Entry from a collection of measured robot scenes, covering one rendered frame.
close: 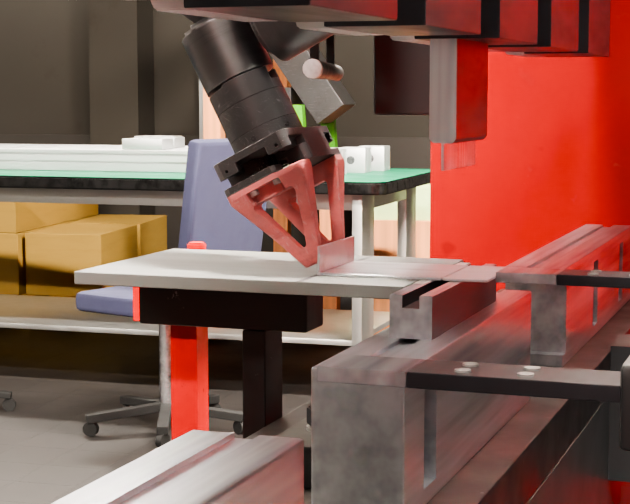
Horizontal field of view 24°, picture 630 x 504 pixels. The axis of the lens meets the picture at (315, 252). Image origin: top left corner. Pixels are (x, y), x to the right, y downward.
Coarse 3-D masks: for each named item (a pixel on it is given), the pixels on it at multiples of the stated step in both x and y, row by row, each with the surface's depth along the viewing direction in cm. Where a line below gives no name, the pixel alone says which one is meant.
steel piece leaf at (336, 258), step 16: (352, 240) 116; (320, 256) 109; (336, 256) 113; (352, 256) 117; (320, 272) 109; (336, 272) 109; (352, 272) 109; (368, 272) 109; (384, 272) 109; (400, 272) 109; (416, 272) 109; (432, 272) 109; (448, 272) 109
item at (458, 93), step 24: (432, 48) 105; (456, 48) 104; (480, 48) 111; (432, 72) 105; (456, 72) 104; (480, 72) 111; (432, 96) 105; (456, 96) 104; (480, 96) 112; (432, 120) 105; (456, 120) 105; (480, 120) 112; (456, 144) 109
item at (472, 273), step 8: (456, 272) 109; (464, 272) 109; (472, 272) 109; (480, 272) 109; (488, 272) 109; (448, 280) 106; (456, 280) 106; (464, 280) 105; (472, 280) 105; (480, 280) 105; (488, 280) 105
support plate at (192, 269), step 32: (160, 256) 122; (192, 256) 122; (224, 256) 122; (256, 256) 122; (288, 256) 122; (384, 256) 122; (192, 288) 108; (224, 288) 108; (256, 288) 107; (288, 288) 106; (320, 288) 105; (352, 288) 104; (384, 288) 103
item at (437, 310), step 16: (416, 288) 102; (432, 288) 106; (448, 288) 102; (464, 288) 107; (480, 288) 112; (400, 304) 99; (416, 304) 100; (432, 304) 98; (448, 304) 102; (464, 304) 107; (480, 304) 112; (400, 320) 99; (416, 320) 99; (432, 320) 98; (448, 320) 102; (400, 336) 99; (416, 336) 99; (432, 336) 98
